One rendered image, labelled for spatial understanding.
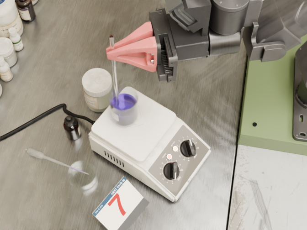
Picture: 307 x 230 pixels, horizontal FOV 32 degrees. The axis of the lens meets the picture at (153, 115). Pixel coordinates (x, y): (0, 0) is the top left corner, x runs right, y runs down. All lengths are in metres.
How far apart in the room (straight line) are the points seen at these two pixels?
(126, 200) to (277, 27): 0.42
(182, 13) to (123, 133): 0.31
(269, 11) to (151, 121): 0.30
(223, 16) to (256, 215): 0.41
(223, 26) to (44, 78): 0.50
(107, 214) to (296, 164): 0.38
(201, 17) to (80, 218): 0.45
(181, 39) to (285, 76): 0.38
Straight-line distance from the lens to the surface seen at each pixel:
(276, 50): 0.84
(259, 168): 1.06
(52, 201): 1.04
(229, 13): 0.77
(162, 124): 0.99
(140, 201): 1.01
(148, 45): 0.80
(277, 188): 1.06
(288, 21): 0.83
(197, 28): 0.78
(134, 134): 0.98
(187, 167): 1.01
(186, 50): 0.80
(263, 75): 1.12
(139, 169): 0.97
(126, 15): 1.25
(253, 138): 1.05
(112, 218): 0.99
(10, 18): 1.19
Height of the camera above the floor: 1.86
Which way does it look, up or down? 61 degrees down
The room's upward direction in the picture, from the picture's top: straight up
